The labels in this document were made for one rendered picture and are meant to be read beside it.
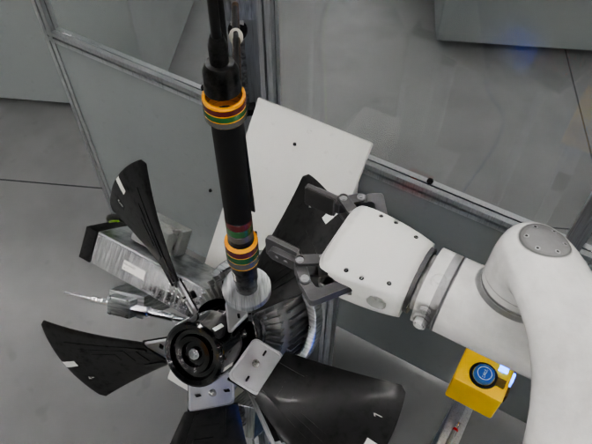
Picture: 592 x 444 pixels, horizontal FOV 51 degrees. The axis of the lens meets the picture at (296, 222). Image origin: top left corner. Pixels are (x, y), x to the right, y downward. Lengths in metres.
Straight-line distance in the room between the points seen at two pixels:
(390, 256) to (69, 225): 2.41
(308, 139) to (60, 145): 2.21
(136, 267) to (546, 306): 0.96
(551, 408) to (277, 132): 0.87
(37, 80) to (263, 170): 2.27
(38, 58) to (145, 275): 2.12
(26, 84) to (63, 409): 1.70
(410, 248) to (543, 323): 0.18
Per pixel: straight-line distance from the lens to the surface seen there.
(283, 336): 1.20
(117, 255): 1.37
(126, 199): 1.19
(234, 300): 0.88
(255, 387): 1.11
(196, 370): 1.11
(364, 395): 1.11
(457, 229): 1.70
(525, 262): 0.57
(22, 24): 3.22
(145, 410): 2.42
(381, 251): 0.65
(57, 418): 2.50
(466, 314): 0.62
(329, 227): 1.00
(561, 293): 0.55
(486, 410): 1.34
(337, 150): 1.22
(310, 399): 1.10
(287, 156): 1.26
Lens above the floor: 2.21
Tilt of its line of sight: 52 degrees down
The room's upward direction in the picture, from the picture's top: straight up
